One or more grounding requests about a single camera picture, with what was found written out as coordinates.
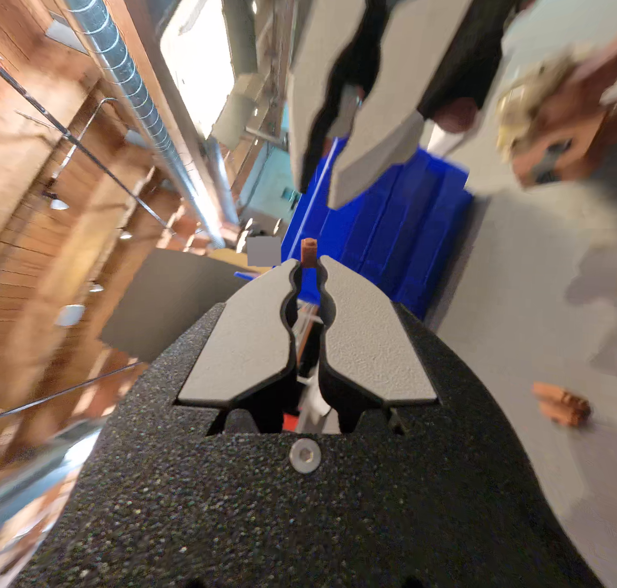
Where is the white ceiling light panel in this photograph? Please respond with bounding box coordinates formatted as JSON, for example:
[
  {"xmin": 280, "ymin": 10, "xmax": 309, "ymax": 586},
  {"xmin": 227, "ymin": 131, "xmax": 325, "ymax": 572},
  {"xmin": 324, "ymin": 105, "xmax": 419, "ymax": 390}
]
[{"xmin": 159, "ymin": 0, "xmax": 238, "ymax": 141}]

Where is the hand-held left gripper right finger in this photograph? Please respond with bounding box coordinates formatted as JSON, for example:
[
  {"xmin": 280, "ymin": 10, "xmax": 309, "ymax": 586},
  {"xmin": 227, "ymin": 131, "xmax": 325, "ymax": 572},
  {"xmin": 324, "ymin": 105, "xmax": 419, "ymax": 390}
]
[{"xmin": 317, "ymin": 255, "xmax": 438, "ymax": 405}]

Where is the brown brick assembly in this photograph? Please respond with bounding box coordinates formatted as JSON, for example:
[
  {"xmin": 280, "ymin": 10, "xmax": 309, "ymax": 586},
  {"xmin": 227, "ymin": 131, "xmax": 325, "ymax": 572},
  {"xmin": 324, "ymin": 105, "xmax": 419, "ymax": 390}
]
[{"xmin": 511, "ymin": 50, "xmax": 617, "ymax": 187}]

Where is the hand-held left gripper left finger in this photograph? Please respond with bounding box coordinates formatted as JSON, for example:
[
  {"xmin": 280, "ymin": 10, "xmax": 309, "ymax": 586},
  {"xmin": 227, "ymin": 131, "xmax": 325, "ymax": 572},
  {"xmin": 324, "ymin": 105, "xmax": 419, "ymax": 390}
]
[{"xmin": 177, "ymin": 259, "xmax": 303, "ymax": 406}]

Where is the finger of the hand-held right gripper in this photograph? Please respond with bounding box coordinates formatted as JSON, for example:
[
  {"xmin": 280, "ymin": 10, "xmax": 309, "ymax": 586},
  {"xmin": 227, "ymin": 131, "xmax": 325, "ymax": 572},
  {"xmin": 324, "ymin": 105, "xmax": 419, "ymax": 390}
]
[
  {"xmin": 287, "ymin": 0, "xmax": 368, "ymax": 193},
  {"xmin": 328, "ymin": 0, "xmax": 483, "ymax": 210}
]

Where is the person's right hand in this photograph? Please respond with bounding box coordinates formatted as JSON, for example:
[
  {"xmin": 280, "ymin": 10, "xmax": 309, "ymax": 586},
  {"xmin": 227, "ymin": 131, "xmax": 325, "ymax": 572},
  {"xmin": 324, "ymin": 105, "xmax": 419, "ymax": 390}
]
[{"xmin": 435, "ymin": 96, "xmax": 479, "ymax": 134}]

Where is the silver ventilation duct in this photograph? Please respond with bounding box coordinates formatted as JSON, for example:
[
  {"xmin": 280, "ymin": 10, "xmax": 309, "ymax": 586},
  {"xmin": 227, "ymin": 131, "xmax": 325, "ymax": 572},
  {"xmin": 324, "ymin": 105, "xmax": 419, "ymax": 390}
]
[{"xmin": 48, "ymin": 0, "xmax": 228, "ymax": 250}]

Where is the brown ribbed brick piece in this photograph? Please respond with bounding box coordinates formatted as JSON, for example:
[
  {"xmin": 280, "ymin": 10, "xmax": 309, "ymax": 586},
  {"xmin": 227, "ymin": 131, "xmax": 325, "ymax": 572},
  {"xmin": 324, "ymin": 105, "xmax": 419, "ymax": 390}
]
[{"xmin": 532, "ymin": 381, "xmax": 592, "ymax": 428}]

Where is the grey desk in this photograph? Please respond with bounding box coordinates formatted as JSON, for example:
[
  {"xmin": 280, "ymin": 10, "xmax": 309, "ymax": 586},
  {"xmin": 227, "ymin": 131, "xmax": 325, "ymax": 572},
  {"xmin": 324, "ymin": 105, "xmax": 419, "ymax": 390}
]
[{"xmin": 424, "ymin": 0, "xmax": 617, "ymax": 588}]

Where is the stack of blue plastic bins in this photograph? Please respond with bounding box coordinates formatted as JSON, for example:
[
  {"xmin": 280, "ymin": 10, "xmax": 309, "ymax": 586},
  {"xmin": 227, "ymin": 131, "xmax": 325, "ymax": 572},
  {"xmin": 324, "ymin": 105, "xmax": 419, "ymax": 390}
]
[{"xmin": 234, "ymin": 136, "xmax": 474, "ymax": 322}]

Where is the black board with wooden edge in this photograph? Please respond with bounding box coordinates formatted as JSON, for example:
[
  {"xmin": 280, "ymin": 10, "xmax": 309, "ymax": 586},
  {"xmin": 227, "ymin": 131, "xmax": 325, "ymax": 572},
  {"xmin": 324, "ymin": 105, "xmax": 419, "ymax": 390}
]
[{"xmin": 99, "ymin": 247, "xmax": 252, "ymax": 363}]

